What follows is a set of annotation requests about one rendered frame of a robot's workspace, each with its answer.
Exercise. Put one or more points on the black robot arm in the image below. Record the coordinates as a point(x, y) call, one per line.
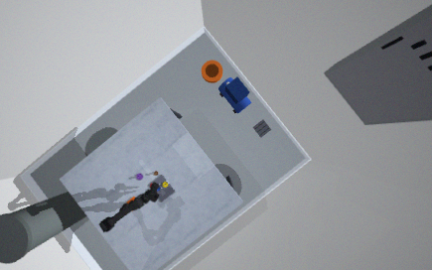
point(109, 222)

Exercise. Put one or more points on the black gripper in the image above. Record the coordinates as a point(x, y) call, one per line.
point(154, 186)

